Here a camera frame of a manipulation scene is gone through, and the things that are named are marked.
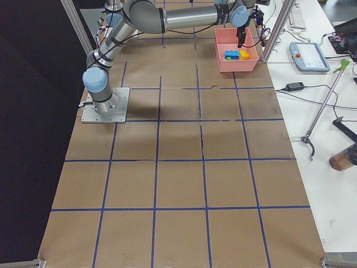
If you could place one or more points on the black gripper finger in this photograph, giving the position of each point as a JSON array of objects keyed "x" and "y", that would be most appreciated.
[{"x": 241, "y": 35}]

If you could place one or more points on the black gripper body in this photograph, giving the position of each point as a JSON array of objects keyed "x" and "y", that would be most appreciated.
[{"x": 240, "y": 31}]

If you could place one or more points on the yellow toy block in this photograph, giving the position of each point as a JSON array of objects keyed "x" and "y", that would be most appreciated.
[{"x": 244, "y": 55}]

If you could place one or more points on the blue toy block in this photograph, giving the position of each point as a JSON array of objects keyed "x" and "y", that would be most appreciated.
[{"x": 234, "y": 54}]

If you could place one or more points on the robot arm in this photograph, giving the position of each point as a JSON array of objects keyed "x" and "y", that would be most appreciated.
[{"x": 145, "y": 17}]

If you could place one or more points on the pink plastic box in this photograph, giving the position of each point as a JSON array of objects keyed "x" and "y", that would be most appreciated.
[{"x": 226, "y": 39}]

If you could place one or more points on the white keyboard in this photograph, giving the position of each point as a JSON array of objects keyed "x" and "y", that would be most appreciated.
[{"x": 296, "y": 19}]

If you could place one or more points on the teach pendant tablet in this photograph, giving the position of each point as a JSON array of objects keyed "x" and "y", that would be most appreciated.
[{"x": 308, "y": 57}]

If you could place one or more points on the black power adapter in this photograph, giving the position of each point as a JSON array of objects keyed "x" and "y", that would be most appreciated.
[{"x": 290, "y": 87}]

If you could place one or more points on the brown bottle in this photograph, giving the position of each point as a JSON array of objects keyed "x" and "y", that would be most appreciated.
[{"x": 344, "y": 159}]

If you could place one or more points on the aluminium frame post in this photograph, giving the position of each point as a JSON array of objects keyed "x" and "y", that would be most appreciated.
[{"x": 278, "y": 27}]

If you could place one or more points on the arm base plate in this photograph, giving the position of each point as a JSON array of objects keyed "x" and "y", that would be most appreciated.
[{"x": 111, "y": 111}]

